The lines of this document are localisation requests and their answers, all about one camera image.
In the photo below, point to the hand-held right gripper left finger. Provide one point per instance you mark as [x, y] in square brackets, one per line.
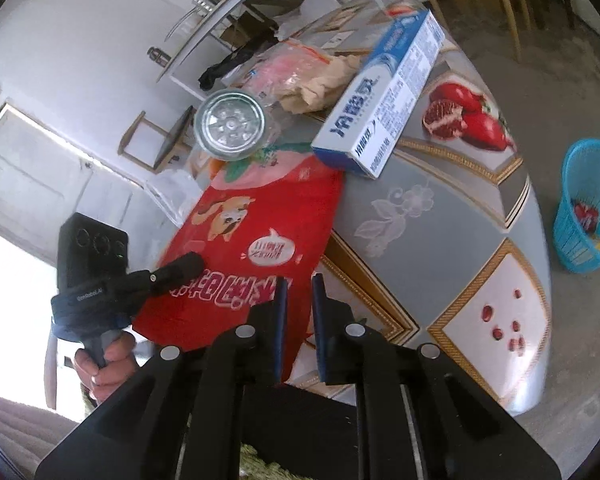
[279, 320]

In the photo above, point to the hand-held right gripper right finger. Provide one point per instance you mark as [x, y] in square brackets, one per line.
[320, 325]

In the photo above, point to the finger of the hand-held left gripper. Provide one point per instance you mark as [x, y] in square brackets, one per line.
[177, 272]

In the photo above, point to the red printed snack bag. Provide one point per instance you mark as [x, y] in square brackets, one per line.
[260, 220]

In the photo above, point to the blue plastic basket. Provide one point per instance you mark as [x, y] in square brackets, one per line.
[575, 245]

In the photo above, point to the person's left hand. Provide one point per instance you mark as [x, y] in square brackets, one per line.
[117, 365]

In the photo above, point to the white panelled door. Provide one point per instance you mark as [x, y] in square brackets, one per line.
[30, 185]

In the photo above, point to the light wooden chair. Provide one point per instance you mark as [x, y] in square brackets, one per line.
[130, 135]
[510, 5]

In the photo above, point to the fruit printed grey tablecloth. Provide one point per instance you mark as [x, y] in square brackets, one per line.
[430, 220]

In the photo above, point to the clear plastic bottle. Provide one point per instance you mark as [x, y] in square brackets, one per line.
[230, 125]

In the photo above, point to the black cloth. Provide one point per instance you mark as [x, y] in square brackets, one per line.
[217, 72]

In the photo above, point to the clear pink printed plastic bag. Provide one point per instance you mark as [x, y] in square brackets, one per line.
[285, 72]

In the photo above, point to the blue white toothpaste box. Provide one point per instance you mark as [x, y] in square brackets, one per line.
[380, 95]

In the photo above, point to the crumpled brown paper bag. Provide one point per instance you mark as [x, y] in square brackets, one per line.
[325, 85]

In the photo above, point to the white table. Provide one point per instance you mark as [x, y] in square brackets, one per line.
[220, 15]

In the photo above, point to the red wrapper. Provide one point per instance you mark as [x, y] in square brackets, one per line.
[587, 215]

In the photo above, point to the white plastic bag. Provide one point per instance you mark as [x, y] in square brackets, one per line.
[320, 5]

